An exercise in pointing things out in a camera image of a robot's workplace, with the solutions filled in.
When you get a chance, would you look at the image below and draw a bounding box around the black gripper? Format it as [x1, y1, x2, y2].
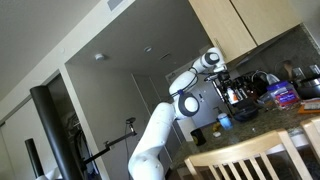
[213, 71, 242, 102]

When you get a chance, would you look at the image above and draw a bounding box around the white bottle orange label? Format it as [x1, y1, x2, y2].
[227, 87, 239, 105]

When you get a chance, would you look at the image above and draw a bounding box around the dark round bowl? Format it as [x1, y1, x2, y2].
[233, 107, 259, 123]

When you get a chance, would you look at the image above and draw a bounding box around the black coffee machine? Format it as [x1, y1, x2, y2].
[229, 74, 259, 111]

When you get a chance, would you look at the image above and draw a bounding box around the white door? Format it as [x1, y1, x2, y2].
[165, 63, 222, 130]

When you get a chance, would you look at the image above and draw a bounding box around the curved metal faucet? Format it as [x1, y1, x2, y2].
[250, 70, 269, 83]

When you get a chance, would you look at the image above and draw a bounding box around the clear jar blue lid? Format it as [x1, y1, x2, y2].
[265, 80, 300, 111]

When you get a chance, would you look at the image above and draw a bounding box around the black mug yellow logo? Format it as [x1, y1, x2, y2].
[190, 128, 207, 147]

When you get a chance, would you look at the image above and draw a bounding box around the wooden spoon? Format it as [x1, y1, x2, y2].
[283, 60, 294, 80]

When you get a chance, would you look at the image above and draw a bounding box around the large light wood chair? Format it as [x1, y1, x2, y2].
[183, 128, 313, 180]

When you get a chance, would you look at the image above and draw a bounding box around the light wood cabinet door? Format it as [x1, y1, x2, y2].
[188, 0, 258, 64]
[229, 0, 302, 46]

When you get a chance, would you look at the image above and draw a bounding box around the dark cooking pot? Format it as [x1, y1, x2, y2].
[295, 76, 320, 100]

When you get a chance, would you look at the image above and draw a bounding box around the orange flat box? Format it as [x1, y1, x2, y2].
[296, 97, 320, 115]

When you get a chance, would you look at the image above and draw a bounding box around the small light wood chair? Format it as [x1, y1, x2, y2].
[299, 115, 320, 162]

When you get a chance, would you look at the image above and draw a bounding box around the thick black pole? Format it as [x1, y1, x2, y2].
[29, 85, 83, 180]

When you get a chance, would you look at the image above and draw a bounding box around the thin black pole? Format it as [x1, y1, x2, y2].
[24, 138, 45, 180]

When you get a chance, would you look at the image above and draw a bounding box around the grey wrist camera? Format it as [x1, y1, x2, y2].
[203, 73, 220, 83]

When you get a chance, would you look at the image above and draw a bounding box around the black camera boom stand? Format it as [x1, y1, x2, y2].
[81, 116, 139, 165]

